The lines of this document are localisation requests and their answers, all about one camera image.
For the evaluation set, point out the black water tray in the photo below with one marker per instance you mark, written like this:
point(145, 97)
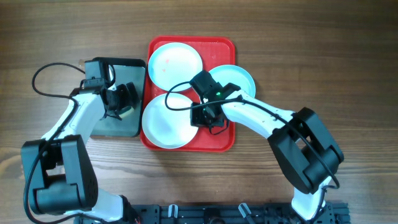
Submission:
point(124, 124)

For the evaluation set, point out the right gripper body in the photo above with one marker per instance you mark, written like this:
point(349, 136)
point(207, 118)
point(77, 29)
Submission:
point(201, 117)

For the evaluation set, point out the red plastic tray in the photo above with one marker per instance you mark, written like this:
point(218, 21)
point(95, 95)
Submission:
point(214, 51)

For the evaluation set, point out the green yellow sponge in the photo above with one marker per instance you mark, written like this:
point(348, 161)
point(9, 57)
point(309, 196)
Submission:
point(126, 112)

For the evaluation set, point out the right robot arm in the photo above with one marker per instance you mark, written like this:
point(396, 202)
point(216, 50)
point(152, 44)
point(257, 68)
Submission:
point(305, 150)

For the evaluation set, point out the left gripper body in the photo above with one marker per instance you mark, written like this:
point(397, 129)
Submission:
point(122, 99)

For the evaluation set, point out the light blue plate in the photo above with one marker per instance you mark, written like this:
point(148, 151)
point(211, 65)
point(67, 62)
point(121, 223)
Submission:
point(173, 63)
point(225, 74)

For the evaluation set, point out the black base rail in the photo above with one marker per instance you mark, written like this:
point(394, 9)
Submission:
point(269, 213)

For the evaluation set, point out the light blue plate top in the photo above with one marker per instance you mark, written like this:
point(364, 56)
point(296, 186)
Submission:
point(173, 63)

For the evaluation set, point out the white plate front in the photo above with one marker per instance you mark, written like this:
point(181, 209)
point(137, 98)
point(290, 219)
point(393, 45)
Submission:
point(165, 125)

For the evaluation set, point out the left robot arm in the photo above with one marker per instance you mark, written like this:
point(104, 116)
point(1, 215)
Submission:
point(59, 177)

